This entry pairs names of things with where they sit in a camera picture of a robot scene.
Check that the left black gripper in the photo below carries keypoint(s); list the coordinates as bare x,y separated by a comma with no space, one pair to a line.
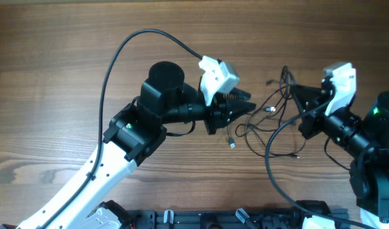
220,109

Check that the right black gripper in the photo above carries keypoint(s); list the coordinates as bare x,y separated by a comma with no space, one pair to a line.
307,94

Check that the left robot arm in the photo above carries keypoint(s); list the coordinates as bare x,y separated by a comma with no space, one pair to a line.
135,133

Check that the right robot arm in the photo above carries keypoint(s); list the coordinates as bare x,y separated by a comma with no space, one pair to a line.
367,141

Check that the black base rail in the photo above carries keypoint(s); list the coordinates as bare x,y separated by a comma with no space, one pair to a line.
267,218

